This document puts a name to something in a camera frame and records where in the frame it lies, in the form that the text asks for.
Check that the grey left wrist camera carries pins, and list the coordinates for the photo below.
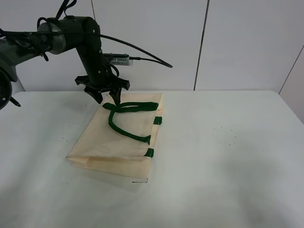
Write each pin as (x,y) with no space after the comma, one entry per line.
(118,59)

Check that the cream linen bag green handles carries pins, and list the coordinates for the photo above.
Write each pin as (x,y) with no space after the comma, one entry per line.
(120,138)

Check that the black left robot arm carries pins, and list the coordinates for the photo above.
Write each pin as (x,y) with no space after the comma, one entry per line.
(57,36)

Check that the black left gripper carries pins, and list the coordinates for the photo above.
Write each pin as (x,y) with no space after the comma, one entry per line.
(99,75)

